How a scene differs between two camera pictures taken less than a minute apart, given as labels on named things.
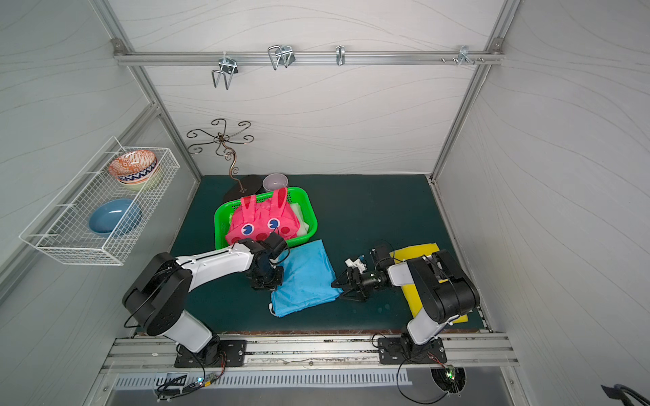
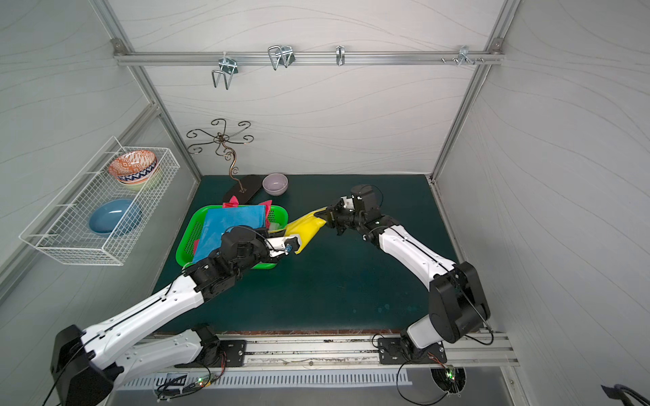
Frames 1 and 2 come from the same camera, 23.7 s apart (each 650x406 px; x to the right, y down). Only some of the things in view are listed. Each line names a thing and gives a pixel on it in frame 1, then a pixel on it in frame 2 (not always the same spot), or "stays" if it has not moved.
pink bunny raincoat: [253, 220] -> [234, 203]
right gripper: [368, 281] -> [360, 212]
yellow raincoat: [415, 251] -> [306, 227]
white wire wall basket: [101, 213] stays
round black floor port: [451, 380] stays
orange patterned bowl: [133, 167] stays
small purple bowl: [274, 181] stays
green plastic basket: [298, 195] -> [192, 229]
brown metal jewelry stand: [221, 139] stays
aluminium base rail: [472, 352] stays
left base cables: [168, 390] stays
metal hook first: [228, 67] stays
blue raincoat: [308, 276] -> [217, 221]
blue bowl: [114, 216] stays
